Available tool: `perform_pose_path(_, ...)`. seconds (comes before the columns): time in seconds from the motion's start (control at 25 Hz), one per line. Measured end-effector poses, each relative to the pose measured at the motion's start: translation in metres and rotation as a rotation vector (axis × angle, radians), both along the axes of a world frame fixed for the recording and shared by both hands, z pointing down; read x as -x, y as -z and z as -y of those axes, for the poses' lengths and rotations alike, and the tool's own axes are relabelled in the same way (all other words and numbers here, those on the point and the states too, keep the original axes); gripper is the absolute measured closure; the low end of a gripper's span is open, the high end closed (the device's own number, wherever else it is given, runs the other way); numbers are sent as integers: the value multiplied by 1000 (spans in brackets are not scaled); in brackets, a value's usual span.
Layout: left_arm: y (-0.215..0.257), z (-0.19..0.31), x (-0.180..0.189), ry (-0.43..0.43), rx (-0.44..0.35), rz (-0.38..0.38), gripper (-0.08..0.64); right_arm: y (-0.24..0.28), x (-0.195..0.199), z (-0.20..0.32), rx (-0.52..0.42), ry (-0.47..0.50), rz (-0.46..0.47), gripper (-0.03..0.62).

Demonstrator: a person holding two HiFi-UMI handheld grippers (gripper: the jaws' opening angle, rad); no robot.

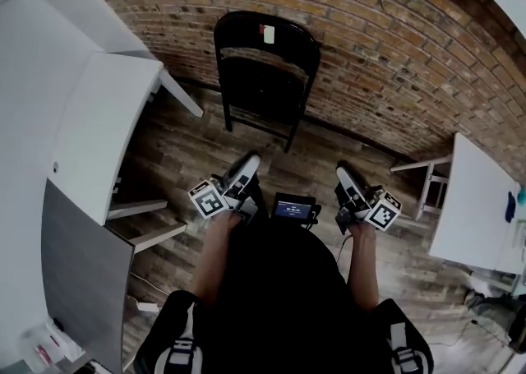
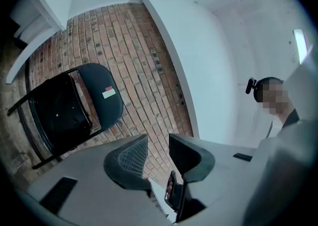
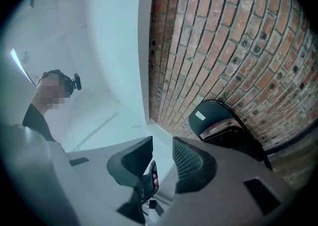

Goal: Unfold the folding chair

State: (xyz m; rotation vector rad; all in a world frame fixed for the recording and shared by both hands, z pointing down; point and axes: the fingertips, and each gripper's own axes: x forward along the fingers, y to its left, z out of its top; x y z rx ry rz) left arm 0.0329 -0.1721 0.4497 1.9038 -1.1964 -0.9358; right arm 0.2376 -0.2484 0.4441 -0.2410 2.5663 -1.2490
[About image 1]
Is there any black folding chair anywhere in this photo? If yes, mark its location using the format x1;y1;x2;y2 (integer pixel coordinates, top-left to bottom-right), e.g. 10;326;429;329
213;10;321;155

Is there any person's black clothing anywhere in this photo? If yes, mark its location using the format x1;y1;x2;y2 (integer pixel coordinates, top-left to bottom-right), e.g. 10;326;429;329
133;215;435;374

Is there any white cable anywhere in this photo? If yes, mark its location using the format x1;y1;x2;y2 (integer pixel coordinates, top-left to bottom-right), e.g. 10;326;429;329
127;273;165;303

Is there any small black screen device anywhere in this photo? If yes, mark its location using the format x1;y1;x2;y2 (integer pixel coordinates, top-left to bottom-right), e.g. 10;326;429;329
270;192;321;225

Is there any person's right forearm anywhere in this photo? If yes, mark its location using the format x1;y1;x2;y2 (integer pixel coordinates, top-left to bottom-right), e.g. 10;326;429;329
347;222;381;312

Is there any white box with red items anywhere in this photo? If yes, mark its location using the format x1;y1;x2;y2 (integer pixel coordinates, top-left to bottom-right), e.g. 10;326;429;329
20;322;83;374

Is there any grey bag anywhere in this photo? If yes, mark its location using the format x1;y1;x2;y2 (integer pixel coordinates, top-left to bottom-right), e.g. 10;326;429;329
464;288;526;349

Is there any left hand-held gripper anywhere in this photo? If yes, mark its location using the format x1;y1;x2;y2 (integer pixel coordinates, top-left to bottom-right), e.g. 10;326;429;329
187;152;263;225

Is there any white shoulder strap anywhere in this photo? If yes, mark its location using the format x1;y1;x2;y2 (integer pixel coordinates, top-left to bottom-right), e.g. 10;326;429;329
385;321;424;374
164;302;205;374

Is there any white table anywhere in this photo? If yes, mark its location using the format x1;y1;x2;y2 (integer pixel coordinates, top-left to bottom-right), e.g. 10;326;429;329
47;51;205;228
495;182;526;285
390;132;523;273

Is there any small blue object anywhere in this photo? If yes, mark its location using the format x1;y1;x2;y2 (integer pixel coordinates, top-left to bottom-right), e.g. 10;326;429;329
505;191;518;224

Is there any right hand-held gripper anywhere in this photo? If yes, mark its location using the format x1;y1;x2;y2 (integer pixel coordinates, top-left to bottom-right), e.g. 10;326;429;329
335;159;403;236

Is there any black cable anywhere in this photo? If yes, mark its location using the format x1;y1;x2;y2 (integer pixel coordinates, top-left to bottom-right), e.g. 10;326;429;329
336;232;351;263

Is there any person's left forearm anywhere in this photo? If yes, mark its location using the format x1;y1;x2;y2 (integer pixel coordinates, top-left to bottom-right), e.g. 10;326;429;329
192;211;247;307

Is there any grey table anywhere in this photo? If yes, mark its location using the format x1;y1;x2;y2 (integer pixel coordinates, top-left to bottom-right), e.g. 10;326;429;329
39;178;188;374

